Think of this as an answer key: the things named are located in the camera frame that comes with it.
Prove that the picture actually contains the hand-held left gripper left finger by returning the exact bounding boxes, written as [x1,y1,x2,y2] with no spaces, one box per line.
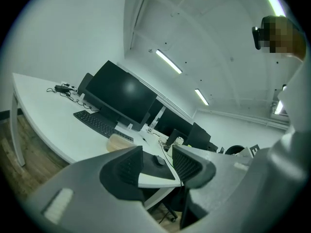
[22,145,146,233]

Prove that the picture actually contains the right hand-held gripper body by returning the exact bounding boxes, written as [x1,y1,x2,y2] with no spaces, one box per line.
[242,144,261,158]

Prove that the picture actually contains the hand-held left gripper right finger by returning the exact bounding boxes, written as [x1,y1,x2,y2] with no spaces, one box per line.
[172,144,255,231]

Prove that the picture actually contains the person's right forearm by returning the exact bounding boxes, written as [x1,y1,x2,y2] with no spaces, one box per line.
[249,126,311,230]

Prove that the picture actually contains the black office chair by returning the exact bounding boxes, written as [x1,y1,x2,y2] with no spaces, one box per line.
[143,185,187,223]
[225,145,245,155]

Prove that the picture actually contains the ceiling tube light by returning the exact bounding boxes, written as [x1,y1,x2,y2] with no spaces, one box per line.
[194,88,210,106]
[155,48,183,75]
[274,100,284,116]

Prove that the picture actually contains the black keyboard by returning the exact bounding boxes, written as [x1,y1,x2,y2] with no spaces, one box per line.
[73,110,135,142]

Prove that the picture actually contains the black computer mouse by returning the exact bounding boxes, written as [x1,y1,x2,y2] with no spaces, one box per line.
[153,154,166,167]

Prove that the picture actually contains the white desk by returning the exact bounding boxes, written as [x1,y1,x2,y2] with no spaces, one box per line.
[9,72,253,211]

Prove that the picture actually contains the black mouse pad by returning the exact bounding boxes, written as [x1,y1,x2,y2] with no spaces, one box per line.
[138,150,176,181]

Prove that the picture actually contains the white monitor stand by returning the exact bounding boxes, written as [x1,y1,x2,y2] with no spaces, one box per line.
[147,105,167,133]

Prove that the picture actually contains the black power adapter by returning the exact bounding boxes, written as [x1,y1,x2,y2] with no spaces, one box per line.
[54,84,71,93]

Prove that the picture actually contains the large black monitor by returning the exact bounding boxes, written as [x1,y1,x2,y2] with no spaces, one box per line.
[84,60,158,132]

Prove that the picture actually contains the person's head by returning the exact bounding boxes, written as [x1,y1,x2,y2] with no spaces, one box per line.
[260,15,307,61]

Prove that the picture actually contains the thin black cable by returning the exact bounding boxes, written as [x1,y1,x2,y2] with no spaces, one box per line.
[158,140,185,187]

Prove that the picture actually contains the black head camera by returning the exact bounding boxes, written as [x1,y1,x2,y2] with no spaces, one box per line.
[251,26,264,50]

